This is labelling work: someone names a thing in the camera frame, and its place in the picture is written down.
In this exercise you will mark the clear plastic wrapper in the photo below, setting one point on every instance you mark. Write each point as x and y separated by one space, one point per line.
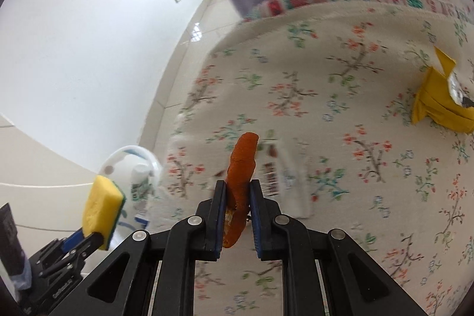
285 179

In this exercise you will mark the yellow sponge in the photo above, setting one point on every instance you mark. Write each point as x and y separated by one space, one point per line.
100 205

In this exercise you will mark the floral beige blanket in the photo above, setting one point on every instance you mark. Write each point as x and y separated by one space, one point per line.
351 108

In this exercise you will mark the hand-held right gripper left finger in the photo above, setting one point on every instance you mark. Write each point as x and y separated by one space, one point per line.
221 223

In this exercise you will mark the orange peel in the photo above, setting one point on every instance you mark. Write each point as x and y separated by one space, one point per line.
240 168

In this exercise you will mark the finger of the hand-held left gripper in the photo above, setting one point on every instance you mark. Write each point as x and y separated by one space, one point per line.
85 247
74 242

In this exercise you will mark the silver foil wrapper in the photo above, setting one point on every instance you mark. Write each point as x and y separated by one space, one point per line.
461 90

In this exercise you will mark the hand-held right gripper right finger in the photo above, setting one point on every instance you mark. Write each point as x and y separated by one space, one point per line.
255 223

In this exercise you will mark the clear plastic bag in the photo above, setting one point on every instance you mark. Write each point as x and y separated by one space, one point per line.
118 160

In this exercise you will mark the yellow packet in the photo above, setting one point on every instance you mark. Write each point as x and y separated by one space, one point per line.
433 105

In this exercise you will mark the white plastic bottle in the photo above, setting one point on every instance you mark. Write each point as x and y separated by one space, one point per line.
142 186

